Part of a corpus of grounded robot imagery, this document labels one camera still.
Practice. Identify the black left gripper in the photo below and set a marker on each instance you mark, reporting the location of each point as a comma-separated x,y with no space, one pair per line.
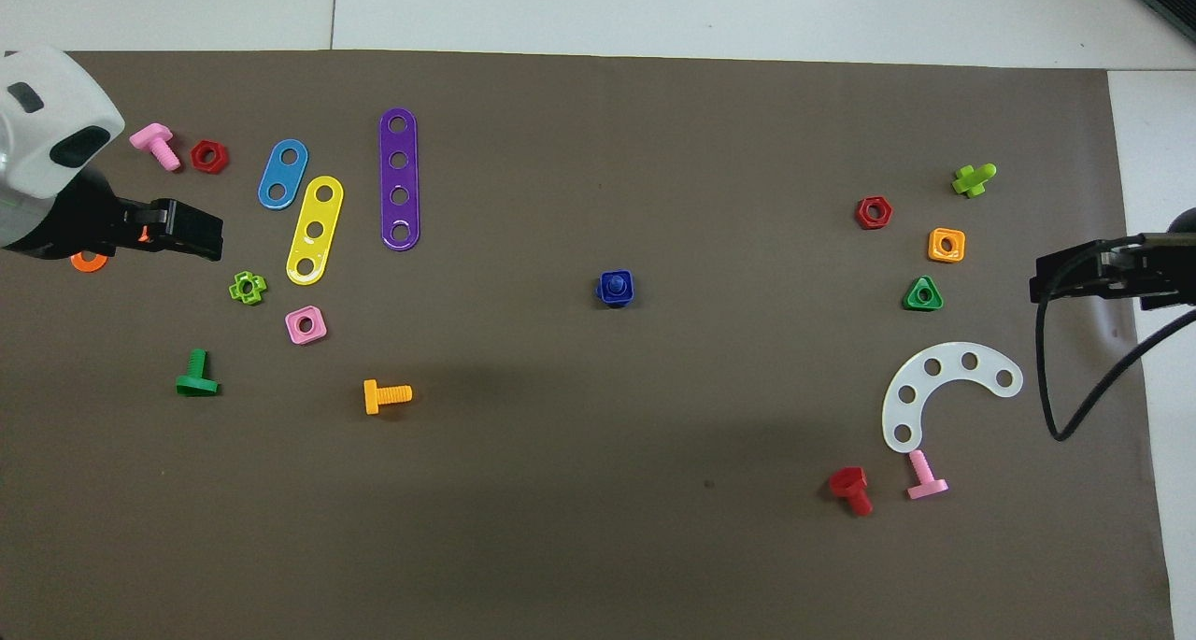
75,229

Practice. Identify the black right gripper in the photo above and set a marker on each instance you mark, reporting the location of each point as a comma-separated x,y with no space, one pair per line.
1173,271

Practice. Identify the blue square plastic nut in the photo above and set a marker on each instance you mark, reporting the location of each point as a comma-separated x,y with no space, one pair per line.
628,280

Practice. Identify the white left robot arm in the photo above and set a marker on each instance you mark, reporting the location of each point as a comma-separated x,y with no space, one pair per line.
47,135

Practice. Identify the red hexagonal plastic nut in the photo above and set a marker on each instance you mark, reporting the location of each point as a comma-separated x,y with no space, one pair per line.
196,159
861,214

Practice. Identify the pink plastic screw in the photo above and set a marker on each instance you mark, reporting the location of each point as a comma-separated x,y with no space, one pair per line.
149,138
925,476

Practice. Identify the green cross-shaped plastic nut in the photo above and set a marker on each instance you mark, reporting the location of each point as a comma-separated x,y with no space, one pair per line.
235,290

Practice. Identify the orange three-hole angle plate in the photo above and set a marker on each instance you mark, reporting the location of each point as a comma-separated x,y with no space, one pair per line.
89,269

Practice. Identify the blue two-hole plastic strip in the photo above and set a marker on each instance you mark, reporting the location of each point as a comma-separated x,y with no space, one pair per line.
283,175

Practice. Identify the yellow three-hole plastic strip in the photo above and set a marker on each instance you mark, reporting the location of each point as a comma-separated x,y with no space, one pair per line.
320,212

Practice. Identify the lime green plastic screw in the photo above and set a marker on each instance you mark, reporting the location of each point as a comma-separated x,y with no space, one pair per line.
972,182

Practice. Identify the pink square plastic nut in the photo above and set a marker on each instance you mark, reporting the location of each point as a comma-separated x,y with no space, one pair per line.
292,330

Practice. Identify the orange square plastic nut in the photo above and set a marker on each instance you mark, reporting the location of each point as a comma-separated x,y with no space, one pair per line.
933,248

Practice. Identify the dark green plastic screw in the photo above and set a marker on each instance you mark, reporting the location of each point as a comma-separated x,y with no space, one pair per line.
196,383

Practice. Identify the white curved five-hole plate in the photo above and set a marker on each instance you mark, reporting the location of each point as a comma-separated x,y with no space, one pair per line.
950,358

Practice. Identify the green triangular plastic nut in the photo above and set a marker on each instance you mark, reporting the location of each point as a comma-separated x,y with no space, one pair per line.
911,301

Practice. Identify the purple four-hole plastic strip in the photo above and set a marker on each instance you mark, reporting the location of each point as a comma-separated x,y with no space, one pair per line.
399,178

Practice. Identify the orange plastic screw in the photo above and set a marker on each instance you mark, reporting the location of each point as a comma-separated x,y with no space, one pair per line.
374,397

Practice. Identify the red plastic screw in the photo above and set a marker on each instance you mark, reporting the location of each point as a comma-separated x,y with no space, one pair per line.
847,481

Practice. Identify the brown table mat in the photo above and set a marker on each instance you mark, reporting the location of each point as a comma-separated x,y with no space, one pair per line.
598,528

